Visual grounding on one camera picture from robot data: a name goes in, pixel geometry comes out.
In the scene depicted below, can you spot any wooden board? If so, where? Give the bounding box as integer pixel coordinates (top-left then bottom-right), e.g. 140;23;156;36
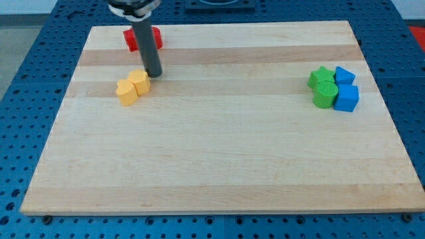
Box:
21;21;424;216

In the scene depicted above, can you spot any blue cube block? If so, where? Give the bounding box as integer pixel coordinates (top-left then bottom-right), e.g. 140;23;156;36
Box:
334;84;359;112

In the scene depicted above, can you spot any green star block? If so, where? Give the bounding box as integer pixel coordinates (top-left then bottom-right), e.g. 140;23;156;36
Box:
307;66;335;90

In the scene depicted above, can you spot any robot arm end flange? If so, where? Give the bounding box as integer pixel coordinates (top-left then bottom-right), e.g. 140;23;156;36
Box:
107;0;162;22

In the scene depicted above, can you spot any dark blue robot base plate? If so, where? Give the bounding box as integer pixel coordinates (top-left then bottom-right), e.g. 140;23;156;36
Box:
183;0;256;12

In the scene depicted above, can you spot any green cylinder block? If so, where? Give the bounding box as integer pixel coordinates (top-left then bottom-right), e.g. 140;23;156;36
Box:
313;81;339;108

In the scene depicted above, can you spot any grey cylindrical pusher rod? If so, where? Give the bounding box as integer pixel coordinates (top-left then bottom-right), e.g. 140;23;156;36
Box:
131;18;163;78

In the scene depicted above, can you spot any yellow pentagon block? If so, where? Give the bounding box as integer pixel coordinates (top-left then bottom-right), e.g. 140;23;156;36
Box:
127;69;151;96

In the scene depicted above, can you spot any red object at edge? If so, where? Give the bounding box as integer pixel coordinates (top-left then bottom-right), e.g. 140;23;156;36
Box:
409;26;425;51

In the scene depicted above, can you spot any blue triangle block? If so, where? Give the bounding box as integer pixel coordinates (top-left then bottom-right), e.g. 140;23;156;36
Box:
334;66;356;85

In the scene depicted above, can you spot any red block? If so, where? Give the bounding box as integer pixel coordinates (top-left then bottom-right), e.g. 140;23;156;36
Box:
123;27;163;52

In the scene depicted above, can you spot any yellow heart block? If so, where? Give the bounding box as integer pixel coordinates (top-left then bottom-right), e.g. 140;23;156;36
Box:
116;80;138;106

